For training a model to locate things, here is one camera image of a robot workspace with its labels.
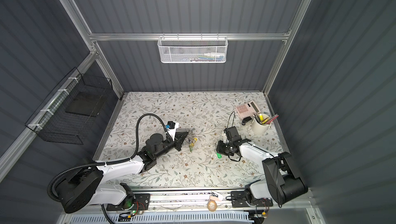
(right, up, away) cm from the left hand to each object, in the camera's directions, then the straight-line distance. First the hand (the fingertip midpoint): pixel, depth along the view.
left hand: (188, 132), depth 80 cm
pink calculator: (+40, +12, +28) cm, 50 cm away
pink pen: (+49, +7, +9) cm, 51 cm away
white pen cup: (+42, +4, +9) cm, 43 cm away
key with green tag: (+17, -15, +9) cm, 25 cm away
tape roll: (+12, -34, -7) cm, 36 cm away
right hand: (+17, -12, +10) cm, 23 cm away
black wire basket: (-58, +10, -7) cm, 59 cm away
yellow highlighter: (+44, +7, +14) cm, 46 cm away
